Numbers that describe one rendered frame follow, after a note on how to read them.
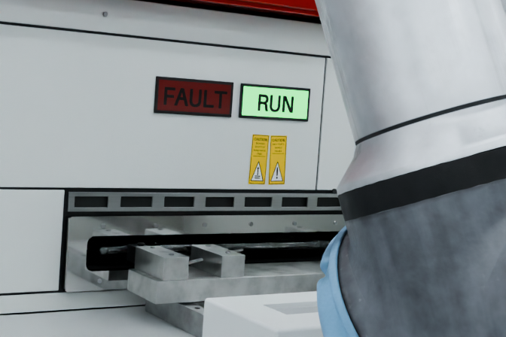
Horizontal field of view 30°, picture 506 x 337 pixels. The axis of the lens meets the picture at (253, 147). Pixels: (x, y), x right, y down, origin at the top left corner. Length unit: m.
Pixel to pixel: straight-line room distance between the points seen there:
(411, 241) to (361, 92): 0.07
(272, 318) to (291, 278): 0.60
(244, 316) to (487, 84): 0.28
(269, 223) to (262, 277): 0.14
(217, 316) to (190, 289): 0.49
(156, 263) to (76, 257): 0.11
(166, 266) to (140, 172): 0.16
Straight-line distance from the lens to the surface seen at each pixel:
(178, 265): 1.14
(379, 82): 0.43
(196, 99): 1.26
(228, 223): 1.30
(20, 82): 1.17
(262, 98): 1.32
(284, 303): 0.68
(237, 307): 0.66
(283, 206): 1.36
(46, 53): 1.18
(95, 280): 1.22
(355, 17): 0.44
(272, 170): 1.34
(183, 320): 1.15
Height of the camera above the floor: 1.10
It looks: 3 degrees down
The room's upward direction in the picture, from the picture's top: 4 degrees clockwise
